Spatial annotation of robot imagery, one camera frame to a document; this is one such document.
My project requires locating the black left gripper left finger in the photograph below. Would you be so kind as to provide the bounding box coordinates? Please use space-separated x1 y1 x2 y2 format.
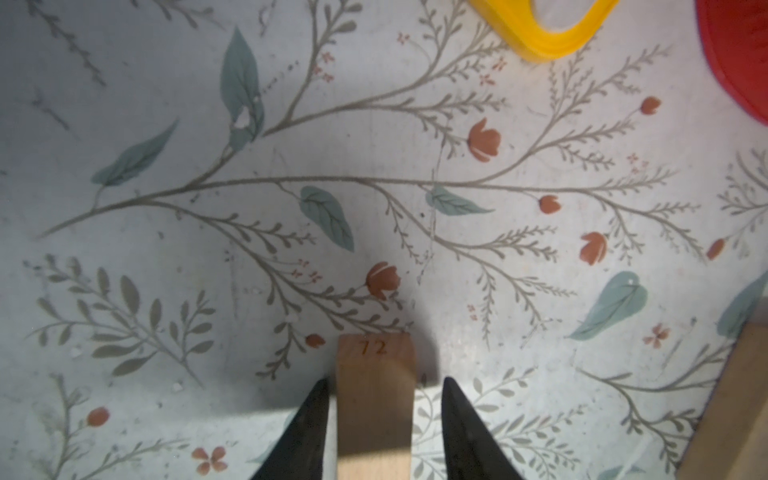
251 379 330 480

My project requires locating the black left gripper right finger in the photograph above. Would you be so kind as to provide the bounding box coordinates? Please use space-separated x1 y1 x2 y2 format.
441 377 523 480

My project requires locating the wooden block numbered 72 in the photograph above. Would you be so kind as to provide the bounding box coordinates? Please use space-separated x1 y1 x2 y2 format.
335 333 417 479

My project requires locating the plain wooden block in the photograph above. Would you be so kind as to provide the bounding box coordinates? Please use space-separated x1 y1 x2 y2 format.
676 323 767 480

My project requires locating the yellow calculator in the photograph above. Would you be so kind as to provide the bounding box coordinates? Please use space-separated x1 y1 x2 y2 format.
469 0 618 63

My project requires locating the red pen cup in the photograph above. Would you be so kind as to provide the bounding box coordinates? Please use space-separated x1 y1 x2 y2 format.
695 0 767 124

